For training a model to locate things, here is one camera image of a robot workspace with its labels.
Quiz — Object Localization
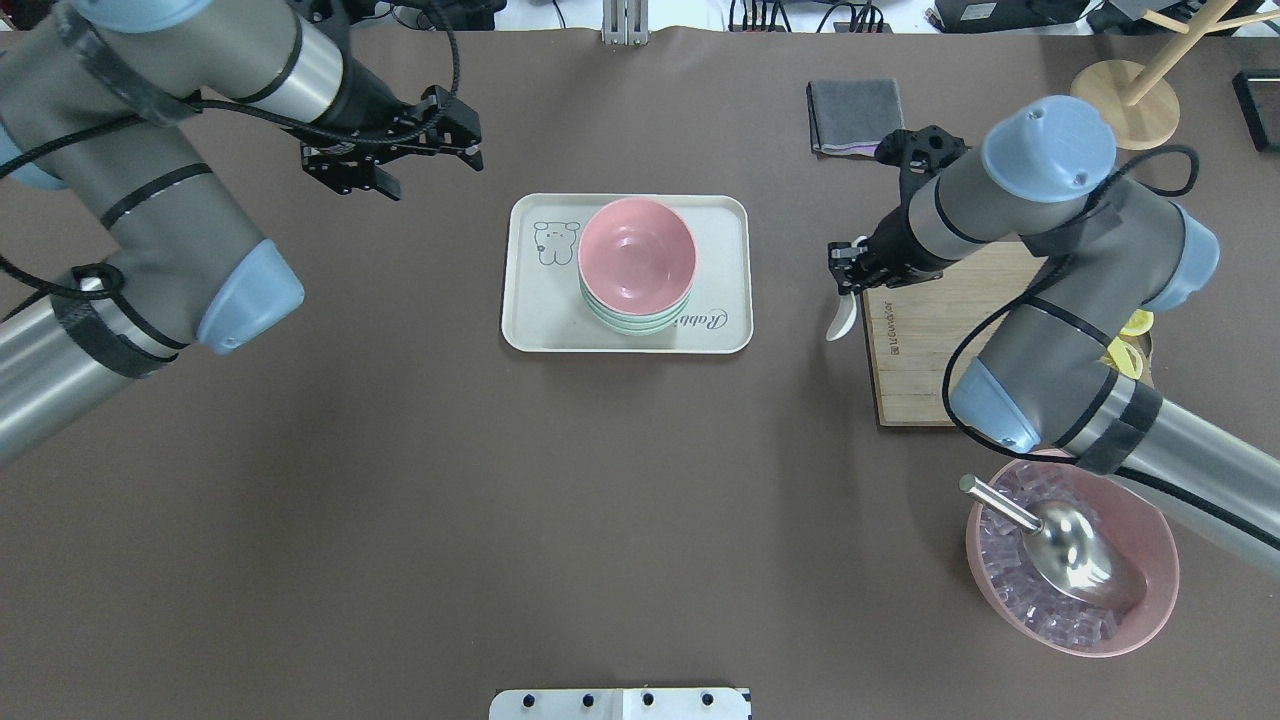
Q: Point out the white ceramic spoon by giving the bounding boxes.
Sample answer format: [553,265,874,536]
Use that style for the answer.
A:
[826,234,868,342]

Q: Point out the wooden mug tree stand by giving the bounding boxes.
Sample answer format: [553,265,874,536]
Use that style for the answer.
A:
[1070,1,1279,151]

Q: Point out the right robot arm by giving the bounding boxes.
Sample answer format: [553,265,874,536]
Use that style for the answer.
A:
[828,95,1279,571]

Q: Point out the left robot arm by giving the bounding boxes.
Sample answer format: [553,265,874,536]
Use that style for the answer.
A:
[3,1,483,464]

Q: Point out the small pink bowl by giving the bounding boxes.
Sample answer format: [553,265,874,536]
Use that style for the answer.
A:
[579,197,699,316]

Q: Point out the folded grey cloth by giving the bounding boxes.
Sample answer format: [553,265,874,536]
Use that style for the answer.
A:
[806,78,906,158]

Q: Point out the white rectangular serving tray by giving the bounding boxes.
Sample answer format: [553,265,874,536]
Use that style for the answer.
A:
[500,193,754,354]

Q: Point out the stacked green bowls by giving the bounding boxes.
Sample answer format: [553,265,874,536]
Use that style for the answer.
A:
[579,284,690,336]

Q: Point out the wooden cutting board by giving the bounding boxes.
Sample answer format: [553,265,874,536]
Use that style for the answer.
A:
[861,240,1153,428]

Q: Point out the large pink bowl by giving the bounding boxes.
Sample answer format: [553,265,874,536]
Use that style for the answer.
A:
[965,450,1180,659]

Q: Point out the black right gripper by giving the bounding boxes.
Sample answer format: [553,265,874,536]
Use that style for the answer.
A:
[827,126,968,296]

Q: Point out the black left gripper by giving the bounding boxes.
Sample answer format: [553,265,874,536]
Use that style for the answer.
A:
[300,60,484,201]

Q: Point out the lemon slice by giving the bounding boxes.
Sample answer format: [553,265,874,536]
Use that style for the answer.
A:
[1100,309,1155,386]

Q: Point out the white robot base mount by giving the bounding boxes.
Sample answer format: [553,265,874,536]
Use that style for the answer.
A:
[488,687,753,719]

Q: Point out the metal ice scoop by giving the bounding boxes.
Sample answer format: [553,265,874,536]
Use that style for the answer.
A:
[957,474,1148,612]

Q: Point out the clear ice cubes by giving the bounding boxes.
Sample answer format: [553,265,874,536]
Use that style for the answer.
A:
[978,461,1126,650]

